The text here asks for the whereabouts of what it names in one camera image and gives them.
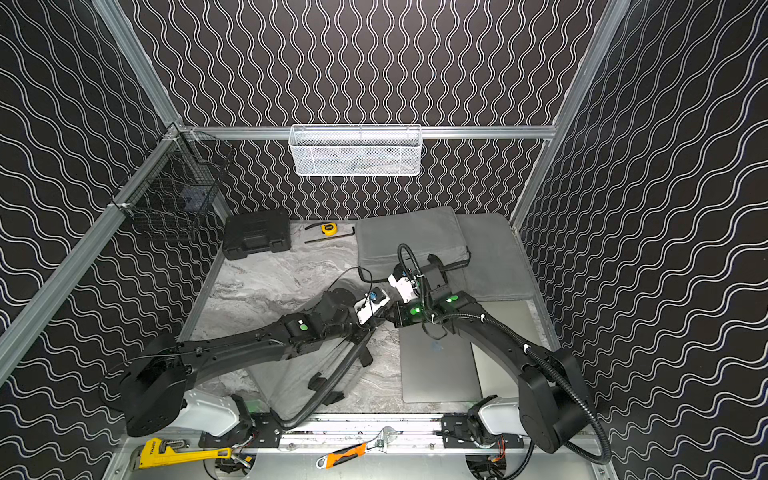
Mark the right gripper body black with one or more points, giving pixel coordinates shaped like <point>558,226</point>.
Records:
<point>395,271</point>

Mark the grey zippered laptop bag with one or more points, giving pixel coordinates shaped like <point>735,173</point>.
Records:
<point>497,268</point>

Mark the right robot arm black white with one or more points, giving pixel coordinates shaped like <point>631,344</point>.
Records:
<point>554,407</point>

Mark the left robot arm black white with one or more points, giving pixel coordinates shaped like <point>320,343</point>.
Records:
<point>148,389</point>

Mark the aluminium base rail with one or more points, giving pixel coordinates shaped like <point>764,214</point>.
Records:
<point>416,433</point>

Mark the dark grey laptop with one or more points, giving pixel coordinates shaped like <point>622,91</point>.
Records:
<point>437,367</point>

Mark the black wire basket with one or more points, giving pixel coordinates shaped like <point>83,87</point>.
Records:
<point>175,198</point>

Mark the black hex key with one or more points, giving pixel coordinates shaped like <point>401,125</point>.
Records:
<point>337,236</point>

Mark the yellow pipe wrench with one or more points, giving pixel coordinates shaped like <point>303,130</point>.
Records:
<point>158,453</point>

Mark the orange adjustable wrench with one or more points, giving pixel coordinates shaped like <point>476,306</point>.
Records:
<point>380,442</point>

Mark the yellow tape measure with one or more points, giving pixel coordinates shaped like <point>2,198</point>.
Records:
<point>328,229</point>

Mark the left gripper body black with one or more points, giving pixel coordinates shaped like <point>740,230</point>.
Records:
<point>389,310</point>

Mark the black plastic tool case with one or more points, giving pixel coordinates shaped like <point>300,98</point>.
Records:
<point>256,232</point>

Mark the white wire mesh basket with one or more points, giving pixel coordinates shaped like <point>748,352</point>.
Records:
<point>356,150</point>

